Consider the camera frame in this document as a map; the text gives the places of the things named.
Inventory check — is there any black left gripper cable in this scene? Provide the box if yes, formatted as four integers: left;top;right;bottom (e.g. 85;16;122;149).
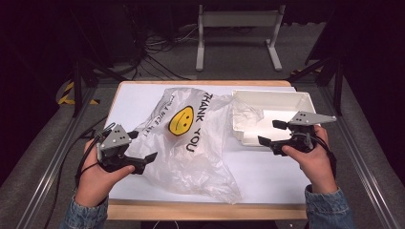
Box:
75;122;117;187

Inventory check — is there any yellow black floor tape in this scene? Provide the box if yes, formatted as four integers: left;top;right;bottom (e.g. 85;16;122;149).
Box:
56;80;101;106

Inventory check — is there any person's left hand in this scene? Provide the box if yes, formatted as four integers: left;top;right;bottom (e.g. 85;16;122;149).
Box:
74;138;137;208

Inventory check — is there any person's right hand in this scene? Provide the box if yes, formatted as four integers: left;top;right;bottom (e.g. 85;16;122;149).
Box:
281;124;339;195

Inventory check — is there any clear smiley plastic bag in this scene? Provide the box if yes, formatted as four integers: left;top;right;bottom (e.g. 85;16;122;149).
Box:
125;87;266;205

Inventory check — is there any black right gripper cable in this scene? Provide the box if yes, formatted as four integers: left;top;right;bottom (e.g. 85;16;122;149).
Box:
313;135;338;179

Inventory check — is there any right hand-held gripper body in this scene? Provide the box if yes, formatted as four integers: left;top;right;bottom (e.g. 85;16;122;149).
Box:
268;111;338;157

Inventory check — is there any bundle of floor cables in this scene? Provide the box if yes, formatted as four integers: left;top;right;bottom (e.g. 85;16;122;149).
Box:
125;23;200;81

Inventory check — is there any aluminium rail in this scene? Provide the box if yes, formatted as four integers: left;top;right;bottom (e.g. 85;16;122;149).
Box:
319;85;403;229
14;86;98;229

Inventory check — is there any wooden table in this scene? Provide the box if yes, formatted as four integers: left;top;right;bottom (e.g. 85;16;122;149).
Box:
106;79;309;221

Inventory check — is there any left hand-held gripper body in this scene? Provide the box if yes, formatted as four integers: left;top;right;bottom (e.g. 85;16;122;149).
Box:
96;123;148;176

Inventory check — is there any black tripod stand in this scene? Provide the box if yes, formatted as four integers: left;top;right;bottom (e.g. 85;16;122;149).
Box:
70;55;128;118
286;54;346;117

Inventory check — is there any white paper sheet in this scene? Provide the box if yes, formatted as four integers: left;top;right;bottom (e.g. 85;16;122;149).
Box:
108;82;311;205

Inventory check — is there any white plastic bin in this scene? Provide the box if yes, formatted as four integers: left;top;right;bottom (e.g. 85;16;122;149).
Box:
231;89;321;148

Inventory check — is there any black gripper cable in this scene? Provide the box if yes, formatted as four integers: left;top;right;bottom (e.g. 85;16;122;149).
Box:
313;135;338;179
75;122;117;187

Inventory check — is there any white metal stand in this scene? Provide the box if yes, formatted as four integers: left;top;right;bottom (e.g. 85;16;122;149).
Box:
195;4;287;73

